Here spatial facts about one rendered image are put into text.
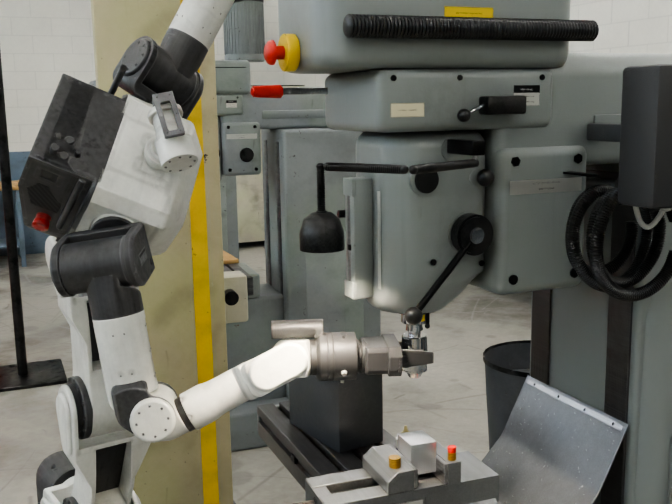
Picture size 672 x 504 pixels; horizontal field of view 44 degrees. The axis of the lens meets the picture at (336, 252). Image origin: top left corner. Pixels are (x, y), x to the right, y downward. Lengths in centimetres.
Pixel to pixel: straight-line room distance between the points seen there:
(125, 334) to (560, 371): 89
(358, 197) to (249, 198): 849
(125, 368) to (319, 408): 58
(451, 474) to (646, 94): 75
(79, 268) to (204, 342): 179
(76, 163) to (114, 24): 158
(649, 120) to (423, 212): 38
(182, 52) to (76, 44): 868
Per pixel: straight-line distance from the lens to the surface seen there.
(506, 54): 143
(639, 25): 735
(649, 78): 132
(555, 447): 180
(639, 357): 164
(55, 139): 156
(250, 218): 993
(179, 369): 325
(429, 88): 137
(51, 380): 552
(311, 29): 133
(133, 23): 309
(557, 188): 151
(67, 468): 235
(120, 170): 156
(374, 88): 134
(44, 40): 1037
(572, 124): 154
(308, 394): 195
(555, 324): 181
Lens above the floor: 168
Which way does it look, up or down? 10 degrees down
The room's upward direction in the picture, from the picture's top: 1 degrees counter-clockwise
